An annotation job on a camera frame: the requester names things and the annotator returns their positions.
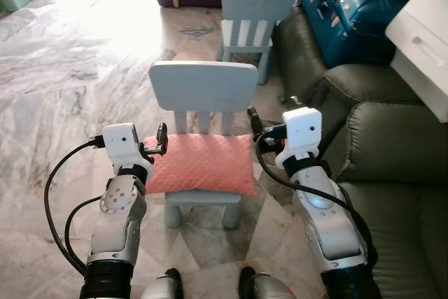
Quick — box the pink dotted pillow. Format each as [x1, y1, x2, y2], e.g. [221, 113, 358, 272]
[144, 133, 258, 197]

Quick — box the dark green leather sofa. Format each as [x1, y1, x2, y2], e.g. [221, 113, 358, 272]
[272, 5, 448, 299]

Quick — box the grey-blue slatted small chair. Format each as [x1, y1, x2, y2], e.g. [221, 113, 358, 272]
[217, 0, 300, 85]

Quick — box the silver left robot leg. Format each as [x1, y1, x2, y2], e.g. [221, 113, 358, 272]
[140, 268, 184, 299]

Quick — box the silver robot leg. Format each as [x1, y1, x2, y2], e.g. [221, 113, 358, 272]
[140, 268, 184, 299]
[238, 266, 296, 299]

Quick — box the silver right robot leg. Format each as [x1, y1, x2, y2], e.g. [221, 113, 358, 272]
[238, 266, 296, 299]

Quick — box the white drawer cabinet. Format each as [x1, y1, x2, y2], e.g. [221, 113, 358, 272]
[385, 0, 448, 123]

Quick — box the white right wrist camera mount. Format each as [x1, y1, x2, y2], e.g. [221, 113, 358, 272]
[274, 107, 323, 170]

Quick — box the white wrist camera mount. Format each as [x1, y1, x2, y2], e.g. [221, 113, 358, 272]
[274, 107, 323, 170]
[101, 123, 155, 176]

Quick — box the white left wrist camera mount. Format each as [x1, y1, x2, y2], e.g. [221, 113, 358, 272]
[101, 123, 155, 176]

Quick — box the long black left arm cable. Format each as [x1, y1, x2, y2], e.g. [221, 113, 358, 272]
[43, 138, 106, 275]

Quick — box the short black left arm cable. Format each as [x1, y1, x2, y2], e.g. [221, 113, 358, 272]
[64, 196, 104, 272]

